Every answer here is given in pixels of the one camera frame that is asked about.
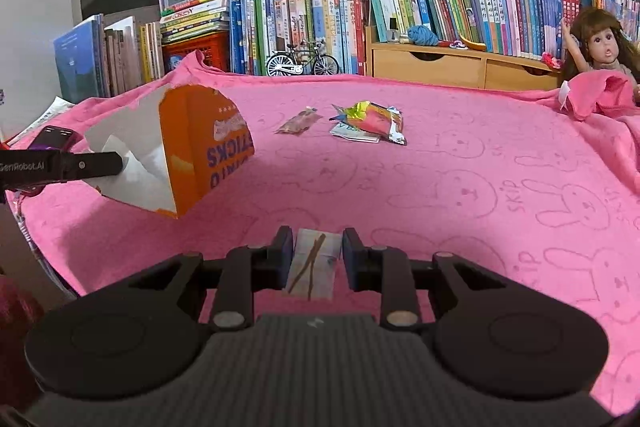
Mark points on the white blue printed wrapper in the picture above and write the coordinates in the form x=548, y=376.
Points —
x=350, y=133

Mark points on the blue yarn ball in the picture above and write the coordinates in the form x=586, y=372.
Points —
x=423, y=36

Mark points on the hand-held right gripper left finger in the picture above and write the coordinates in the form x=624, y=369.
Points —
x=286, y=257

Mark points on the pink rabbit print blanket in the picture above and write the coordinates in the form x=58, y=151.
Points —
x=450, y=207

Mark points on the brown haired doll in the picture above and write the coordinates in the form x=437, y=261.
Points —
x=602, y=42

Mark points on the row of colourful books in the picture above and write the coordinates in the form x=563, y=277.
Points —
x=450, y=2

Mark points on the miniature toy bicycle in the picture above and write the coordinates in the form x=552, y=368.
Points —
x=301, y=59

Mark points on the yellow curved toy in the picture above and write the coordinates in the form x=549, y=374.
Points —
x=473, y=43

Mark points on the person's red knit sweater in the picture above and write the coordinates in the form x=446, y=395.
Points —
x=17, y=342

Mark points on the large blue book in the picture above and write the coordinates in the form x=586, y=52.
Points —
x=77, y=62

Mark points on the small brown wrapper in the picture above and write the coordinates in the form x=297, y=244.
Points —
x=298, y=123

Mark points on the wooden drawer organizer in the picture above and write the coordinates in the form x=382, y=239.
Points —
x=430, y=66

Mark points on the stack of flat picture books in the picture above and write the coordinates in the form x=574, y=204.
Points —
x=194, y=14

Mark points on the orange yellow snack wrapper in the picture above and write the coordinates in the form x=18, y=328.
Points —
x=372, y=118

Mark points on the stack of papers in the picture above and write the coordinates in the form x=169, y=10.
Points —
x=45, y=113

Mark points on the orange cardboard snack box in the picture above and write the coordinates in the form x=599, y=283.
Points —
x=200, y=147

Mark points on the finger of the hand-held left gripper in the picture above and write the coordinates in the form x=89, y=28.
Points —
x=95, y=165

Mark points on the white wrapper with brown sticks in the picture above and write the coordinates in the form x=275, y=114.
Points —
x=312, y=267

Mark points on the red plastic crate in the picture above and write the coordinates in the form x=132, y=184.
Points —
x=197, y=51

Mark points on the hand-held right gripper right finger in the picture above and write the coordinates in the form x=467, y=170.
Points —
x=351, y=263

